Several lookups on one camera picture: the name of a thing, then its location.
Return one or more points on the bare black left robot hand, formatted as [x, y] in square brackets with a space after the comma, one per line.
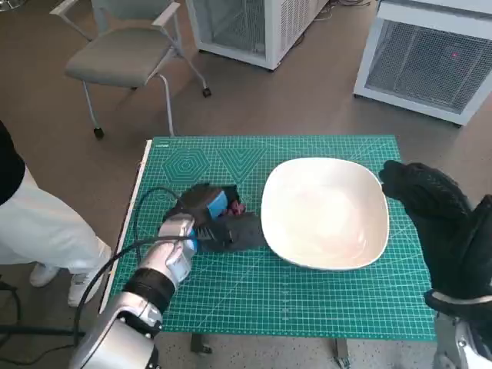
[196, 201]

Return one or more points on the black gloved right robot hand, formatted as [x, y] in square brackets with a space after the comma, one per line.
[442, 219]

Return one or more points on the red toy grape bunch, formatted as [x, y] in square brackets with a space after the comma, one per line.
[236, 209]

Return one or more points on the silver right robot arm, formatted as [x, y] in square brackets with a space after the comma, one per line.
[451, 342]

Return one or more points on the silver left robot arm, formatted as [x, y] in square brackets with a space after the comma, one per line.
[165, 269]

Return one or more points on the white square plate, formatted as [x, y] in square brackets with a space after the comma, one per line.
[323, 215]

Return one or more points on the green cutting mat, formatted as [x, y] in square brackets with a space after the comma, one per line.
[269, 300]

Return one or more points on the white mesh cabinet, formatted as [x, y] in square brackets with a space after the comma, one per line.
[276, 30]
[423, 65]

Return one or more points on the grey chair with casters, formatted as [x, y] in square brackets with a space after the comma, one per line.
[115, 55]

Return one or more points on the black floor stand bar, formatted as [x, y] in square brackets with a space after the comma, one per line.
[38, 330]

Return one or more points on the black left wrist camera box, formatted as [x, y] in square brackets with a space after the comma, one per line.
[242, 234]

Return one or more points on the metal table leg bracket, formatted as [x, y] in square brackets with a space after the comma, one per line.
[200, 344]
[341, 355]

